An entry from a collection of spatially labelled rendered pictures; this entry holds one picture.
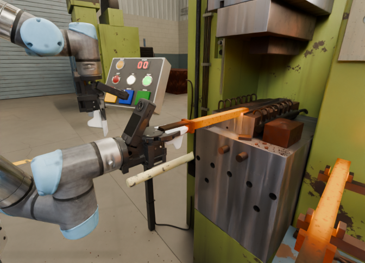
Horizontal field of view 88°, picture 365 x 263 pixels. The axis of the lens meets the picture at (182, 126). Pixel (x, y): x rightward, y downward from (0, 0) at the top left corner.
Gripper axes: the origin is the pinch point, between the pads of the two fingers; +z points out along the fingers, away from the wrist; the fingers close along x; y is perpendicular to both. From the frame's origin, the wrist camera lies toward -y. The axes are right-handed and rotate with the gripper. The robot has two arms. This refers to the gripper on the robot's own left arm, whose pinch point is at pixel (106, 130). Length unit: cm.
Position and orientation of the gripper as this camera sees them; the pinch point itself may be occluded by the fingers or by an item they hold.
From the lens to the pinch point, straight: 77.0
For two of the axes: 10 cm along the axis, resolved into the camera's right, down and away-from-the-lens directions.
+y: -9.1, 1.5, -3.9
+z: 0.0, 9.4, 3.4
